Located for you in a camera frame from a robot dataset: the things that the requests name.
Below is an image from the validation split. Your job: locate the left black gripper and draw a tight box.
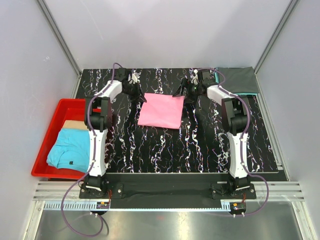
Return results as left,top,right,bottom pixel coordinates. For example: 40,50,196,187
122,82,147,104

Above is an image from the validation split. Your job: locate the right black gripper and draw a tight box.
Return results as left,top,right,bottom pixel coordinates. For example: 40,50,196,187
172,79,201,106

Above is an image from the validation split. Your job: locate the pink t shirt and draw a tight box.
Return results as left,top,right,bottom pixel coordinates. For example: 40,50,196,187
137,93,185,130

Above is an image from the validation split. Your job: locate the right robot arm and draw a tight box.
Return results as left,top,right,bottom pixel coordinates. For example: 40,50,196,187
173,68,251,199

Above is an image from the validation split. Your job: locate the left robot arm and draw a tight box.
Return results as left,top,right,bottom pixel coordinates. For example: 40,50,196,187
83,67,147,198

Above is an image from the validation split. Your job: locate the folded teal t shirt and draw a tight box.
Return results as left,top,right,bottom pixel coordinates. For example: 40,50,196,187
214,69,258,96

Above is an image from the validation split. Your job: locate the folded dark grey t shirt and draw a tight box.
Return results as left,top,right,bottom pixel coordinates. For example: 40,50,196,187
216,66,260,95

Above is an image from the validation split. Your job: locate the red plastic bin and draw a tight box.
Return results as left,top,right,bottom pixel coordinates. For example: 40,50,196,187
31,98,85,180

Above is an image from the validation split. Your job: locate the beige t shirt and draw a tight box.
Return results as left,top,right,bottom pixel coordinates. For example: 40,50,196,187
62,120,88,130

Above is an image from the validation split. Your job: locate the light blue t shirt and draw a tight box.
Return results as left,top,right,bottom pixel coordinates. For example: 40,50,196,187
46,128,90,173

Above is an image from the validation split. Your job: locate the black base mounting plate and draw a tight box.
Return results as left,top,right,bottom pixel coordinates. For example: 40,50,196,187
79,173,257,211

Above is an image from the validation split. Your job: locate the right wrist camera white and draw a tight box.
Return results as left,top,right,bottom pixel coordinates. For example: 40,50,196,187
191,69,199,86

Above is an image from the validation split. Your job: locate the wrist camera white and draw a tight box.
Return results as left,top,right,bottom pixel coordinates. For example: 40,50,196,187
191,69,199,86
129,72,140,85

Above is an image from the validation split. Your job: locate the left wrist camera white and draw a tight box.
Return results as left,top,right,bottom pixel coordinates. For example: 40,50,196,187
129,72,140,85

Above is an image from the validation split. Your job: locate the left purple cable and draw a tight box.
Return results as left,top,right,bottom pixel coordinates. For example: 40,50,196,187
59,62,125,236

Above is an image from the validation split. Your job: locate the left aluminium frame post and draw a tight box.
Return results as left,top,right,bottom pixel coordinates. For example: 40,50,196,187
35,0,82,77

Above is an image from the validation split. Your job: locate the aluminium frame post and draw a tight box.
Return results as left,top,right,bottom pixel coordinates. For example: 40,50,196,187
254,0,300,74
35,0,82,77

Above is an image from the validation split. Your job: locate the right aluminium frame post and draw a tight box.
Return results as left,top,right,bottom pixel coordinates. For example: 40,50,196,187
254,0,300,74

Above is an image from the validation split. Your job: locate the slotted cable duct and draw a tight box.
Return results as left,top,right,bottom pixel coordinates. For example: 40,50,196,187
43,200,246,213

